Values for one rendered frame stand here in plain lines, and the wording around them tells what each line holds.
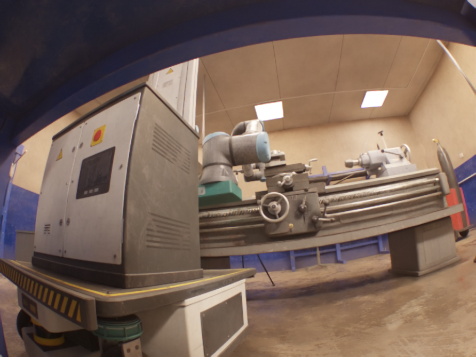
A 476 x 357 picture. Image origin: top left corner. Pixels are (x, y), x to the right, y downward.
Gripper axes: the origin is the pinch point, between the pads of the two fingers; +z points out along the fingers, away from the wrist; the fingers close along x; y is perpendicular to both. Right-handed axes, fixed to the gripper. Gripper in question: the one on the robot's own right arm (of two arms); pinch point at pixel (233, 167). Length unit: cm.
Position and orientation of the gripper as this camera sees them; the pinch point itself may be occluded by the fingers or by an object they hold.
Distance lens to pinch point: 216.9
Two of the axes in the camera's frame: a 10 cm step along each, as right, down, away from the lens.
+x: 2.2, 8.6, 4.6
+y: -1.0, 4.9, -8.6
